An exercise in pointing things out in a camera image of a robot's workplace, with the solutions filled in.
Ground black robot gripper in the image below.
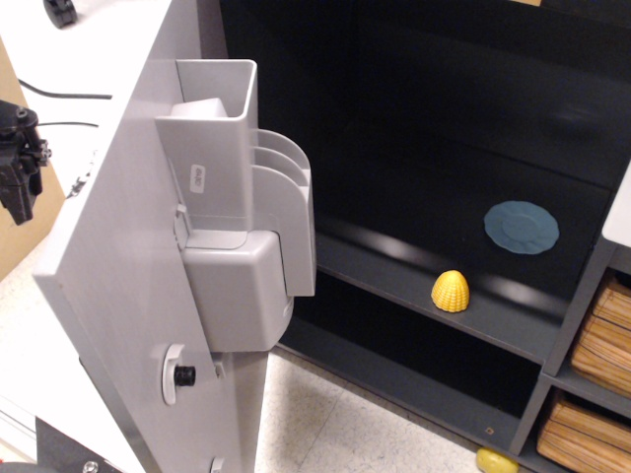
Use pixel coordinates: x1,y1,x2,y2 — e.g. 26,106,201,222
1,101,51,226

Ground dark fridge cabinet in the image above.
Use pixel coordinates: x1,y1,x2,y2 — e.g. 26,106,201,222
201,1,630,459

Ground brown cardboard panel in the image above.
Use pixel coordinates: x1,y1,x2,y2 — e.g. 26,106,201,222
1,47,65,277

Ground black caster wheel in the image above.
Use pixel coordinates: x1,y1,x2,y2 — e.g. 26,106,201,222
43,0,78,29

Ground grey door storage bin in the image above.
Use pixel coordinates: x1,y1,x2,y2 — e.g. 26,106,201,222
156,60,316,353

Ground black door knob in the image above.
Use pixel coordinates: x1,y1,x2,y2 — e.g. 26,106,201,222
174,365,196,387

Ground yellow toy corn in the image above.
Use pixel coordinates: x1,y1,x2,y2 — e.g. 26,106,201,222
431,270,470,313

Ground blue toy plate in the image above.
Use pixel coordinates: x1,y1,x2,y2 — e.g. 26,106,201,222
483,201,560,255

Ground yellow toy on floor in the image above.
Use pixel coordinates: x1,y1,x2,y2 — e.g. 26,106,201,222
476,447,520,473

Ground grey side shelf unit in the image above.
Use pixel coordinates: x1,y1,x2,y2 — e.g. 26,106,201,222
509,162,631,473

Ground upper wicker basket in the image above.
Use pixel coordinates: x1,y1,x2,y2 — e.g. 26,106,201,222
570,272,630,398

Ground wicker basket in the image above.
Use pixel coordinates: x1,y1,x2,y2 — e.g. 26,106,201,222
536,390,630,473
570,272,630,398

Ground lower wicker basket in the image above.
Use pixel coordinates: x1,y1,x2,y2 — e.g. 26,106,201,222
536,390,630,473

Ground black cable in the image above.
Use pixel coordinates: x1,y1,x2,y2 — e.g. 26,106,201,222
17,78,113,101

